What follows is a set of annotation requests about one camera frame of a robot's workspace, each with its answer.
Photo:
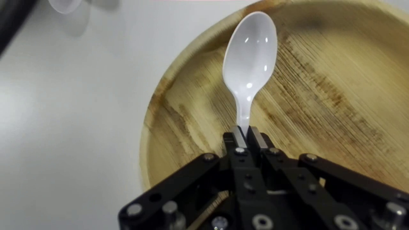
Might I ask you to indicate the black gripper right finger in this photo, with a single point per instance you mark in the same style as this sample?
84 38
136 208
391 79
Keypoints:
332 186

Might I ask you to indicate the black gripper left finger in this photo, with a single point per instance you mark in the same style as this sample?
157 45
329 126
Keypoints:
191 183

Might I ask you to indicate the white plastic spoon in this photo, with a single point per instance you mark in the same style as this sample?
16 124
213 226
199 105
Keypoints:
249 64

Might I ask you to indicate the small brown grainy plate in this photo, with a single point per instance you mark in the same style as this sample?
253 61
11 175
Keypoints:
332 106

